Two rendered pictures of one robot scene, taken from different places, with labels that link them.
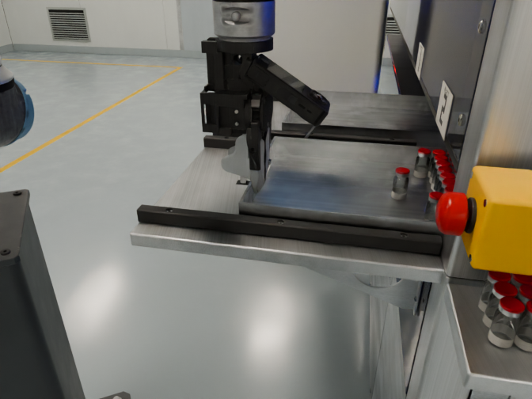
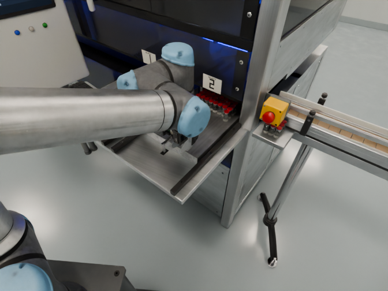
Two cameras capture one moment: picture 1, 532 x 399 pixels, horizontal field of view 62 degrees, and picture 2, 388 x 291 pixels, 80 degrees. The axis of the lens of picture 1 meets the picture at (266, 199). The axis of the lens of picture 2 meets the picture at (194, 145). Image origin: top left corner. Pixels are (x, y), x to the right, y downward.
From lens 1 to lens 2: 0.65 m
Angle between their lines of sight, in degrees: 52
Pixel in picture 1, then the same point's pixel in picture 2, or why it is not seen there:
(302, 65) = (41, 75)
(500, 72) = (264, 78)
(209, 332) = (92, 231)
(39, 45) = not seen: outside the picture
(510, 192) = (281, 106)
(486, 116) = (261, 89)
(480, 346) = (276, 140)
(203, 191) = (162, 167)
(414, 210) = (216, 119)
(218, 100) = not seen: hidden behind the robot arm
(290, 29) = (21, 58)
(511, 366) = (283, 140)
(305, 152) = not seen: hidden behind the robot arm
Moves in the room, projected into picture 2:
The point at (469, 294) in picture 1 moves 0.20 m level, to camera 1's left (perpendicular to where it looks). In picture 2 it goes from (258, 131) to (242, 168)
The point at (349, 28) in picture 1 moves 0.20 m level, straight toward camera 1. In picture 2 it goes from (59, 43) to (83, 53)
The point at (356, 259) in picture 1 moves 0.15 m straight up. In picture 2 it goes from (233, 144) to (239, 112)
